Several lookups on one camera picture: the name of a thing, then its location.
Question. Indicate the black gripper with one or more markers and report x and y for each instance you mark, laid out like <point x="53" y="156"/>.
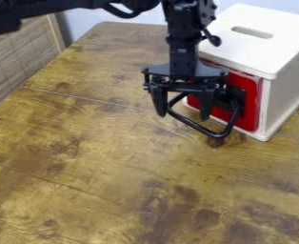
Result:
<point x="184" y="74"/>

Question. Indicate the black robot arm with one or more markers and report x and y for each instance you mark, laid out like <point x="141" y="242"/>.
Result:
<point x="186" y="16"/>

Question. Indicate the red drawer front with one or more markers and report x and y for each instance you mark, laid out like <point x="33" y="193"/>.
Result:
<point x="244" y="98"/>

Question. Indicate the white wooden box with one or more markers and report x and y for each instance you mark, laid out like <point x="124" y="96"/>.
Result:
<point x="260" y="54"/>

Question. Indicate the black metal drawer handle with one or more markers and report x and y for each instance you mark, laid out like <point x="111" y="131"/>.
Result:
<point x="221" y="95"/>

